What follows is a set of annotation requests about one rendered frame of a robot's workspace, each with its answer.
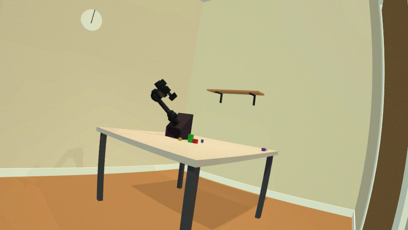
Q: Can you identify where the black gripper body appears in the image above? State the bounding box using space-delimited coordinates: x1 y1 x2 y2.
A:
157 79 177 101

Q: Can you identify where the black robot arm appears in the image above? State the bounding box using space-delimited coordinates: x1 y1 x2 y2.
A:
151 80 180 126

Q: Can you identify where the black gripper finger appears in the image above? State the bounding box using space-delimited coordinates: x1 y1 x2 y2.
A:
159 80 167 87
169 92 176 99

